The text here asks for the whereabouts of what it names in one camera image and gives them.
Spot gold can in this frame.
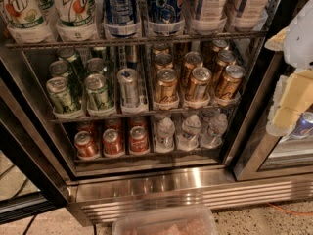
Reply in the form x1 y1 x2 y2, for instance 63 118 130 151
214 65 246 100
185 67 212 102
155 69 178 104

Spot orange cable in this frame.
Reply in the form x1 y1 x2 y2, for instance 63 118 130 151
266 202 313 217

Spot silver can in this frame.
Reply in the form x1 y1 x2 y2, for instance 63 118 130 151
117 68 139 108

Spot left 7up bottle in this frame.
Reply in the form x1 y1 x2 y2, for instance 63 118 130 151
0 0 53 43

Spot red can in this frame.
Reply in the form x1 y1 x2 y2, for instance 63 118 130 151
74 131 99 160
130 126 149 153
103 128 124 157

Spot front right red can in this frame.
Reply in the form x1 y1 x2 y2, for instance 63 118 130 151
130 126 149 153

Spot blue plastic bottle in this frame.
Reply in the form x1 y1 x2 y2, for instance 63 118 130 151
147 0 183 35
104 0 139 37

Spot top wire shelf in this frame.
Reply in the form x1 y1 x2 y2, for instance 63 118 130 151
5 30 267 50

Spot blue can behind glass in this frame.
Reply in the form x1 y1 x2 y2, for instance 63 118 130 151
291 112 313 138

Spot front left gold can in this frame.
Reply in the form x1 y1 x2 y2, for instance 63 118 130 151
155 69 178 104

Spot blue plastic bottle left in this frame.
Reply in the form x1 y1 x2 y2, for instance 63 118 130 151
104 0 139 37

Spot middle clear water bottle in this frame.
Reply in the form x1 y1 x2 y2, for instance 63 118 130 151
178 115 201 151

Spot front right gold can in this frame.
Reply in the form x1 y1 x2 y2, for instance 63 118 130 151
214 65 246 100

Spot front left red can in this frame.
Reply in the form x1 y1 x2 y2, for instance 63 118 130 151
74 131 99 160

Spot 7up bottle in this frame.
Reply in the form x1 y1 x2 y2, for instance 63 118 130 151
55 0 97 41
0 0 53 43

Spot left clear water bottle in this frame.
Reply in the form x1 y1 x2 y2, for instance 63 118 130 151
156 117 175 153

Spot clear water bottle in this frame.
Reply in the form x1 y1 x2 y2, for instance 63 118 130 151
156 117 175 153
200 113 228 149
178 115 201 151

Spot right clear water bottle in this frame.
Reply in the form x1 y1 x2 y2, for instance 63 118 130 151
200 113 228 149

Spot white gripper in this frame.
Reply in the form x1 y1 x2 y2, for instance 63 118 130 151
265 0 313 136

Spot clear plastic container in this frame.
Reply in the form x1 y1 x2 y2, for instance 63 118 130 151
112 205 219 235

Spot stainless steel fridge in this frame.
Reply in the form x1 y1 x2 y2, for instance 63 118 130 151
1 0 312 226

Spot front middle red can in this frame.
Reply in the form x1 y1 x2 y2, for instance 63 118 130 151
103 128 124 157

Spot front middle gold can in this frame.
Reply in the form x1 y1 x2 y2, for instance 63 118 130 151
185 67 212 102

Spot blue plastic bottle right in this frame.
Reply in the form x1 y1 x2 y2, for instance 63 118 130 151
147 0 183 35

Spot green can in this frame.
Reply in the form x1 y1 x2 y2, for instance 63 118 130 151
84 73 113 111
46 76 81 114

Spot front left green can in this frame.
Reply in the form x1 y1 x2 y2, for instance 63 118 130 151
46 76 81 114

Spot wire shelf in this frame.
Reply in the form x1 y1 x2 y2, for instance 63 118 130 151
50 104 238 123
5 30 267 50

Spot white labelled bottle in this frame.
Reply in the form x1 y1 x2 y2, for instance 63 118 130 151
187 0 227 35
228 0 268 31

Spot middle wire shelf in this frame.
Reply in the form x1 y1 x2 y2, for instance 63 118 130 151
50 104 238 123

